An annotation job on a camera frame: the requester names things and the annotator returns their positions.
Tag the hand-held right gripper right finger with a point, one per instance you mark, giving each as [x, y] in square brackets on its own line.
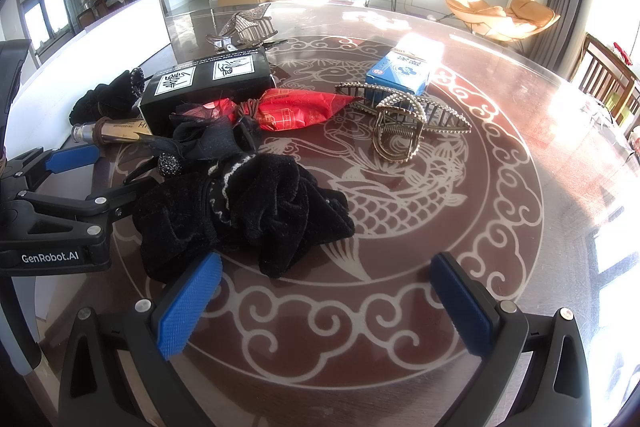
[460, 302]

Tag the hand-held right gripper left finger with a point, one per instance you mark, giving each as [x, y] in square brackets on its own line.
[190, 302]

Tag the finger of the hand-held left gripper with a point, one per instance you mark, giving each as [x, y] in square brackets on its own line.
[70, 158]
[75, 212]

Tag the black rhinestone scrunchie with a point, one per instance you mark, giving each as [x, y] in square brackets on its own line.
[100, 99]

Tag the black velvet scrunchie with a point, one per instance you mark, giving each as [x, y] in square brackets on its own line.
[280, 207]

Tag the black mesh bow hair clip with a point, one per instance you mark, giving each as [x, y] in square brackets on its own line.
[210, 142]

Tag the black box white labels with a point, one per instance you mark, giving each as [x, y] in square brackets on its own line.
[200, 102]

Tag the patterned wooden desktop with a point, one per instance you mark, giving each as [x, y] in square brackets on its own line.
[400, 257]

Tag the gold cosmetic tube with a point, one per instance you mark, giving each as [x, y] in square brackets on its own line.
[125, 130]

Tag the white foam board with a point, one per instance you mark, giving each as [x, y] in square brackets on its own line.
[100, 47]

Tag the glass sliding doors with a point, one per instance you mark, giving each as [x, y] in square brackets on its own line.
[50, 17]

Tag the gold pearl hair claw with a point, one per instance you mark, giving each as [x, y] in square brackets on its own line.
[387, 132]

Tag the red foil packet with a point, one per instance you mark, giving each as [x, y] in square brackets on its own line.
[300, 109]

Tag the silver rhinestone hair claw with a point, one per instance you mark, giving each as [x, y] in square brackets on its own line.
[250, 27]

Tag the blue and white box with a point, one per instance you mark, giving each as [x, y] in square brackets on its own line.
[400, 74]

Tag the wooden dining chair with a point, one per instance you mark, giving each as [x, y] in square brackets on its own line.
[600, 77]

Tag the orange lounge chair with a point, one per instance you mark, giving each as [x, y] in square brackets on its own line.
[530, 9]
[470, 4]

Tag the thin frame eyeglasses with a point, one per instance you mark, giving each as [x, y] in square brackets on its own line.
[275, 43]

